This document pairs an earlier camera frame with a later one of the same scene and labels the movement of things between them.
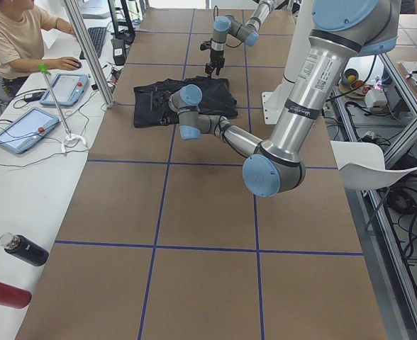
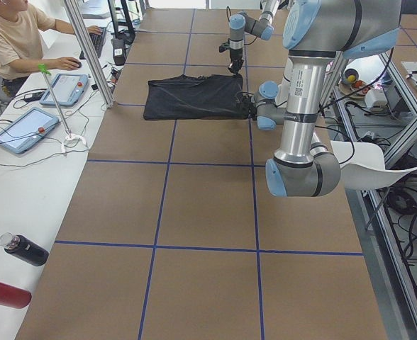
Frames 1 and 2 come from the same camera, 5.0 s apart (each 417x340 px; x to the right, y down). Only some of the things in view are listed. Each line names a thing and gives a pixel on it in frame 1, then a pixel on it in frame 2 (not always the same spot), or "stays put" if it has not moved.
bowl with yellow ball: [351, 76] stays put
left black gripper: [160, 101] -> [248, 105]
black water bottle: [24, 248] stays put
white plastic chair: [362, 166] stays put
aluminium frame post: [91, 50] stays put
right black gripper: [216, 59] -> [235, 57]
